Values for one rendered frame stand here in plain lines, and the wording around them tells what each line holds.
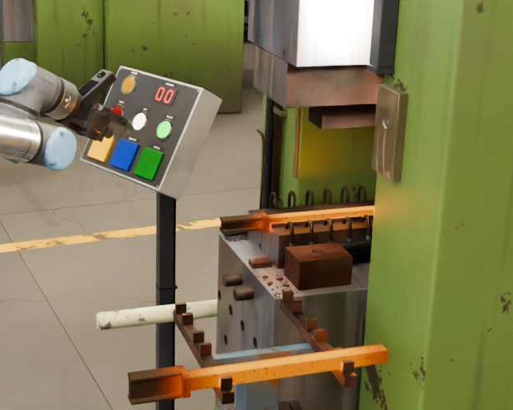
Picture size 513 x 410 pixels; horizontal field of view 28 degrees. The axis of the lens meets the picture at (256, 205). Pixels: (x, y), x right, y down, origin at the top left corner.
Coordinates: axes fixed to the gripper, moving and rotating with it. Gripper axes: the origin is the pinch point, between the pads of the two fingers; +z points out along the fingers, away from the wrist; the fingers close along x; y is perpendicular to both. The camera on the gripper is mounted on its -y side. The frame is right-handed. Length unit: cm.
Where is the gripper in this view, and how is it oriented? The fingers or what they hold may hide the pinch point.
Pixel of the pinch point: (129, 124)
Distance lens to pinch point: 252.8
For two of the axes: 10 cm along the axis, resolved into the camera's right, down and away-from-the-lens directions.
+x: 7.0, 2.6, -6.7
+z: 6.0, 2.9, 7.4
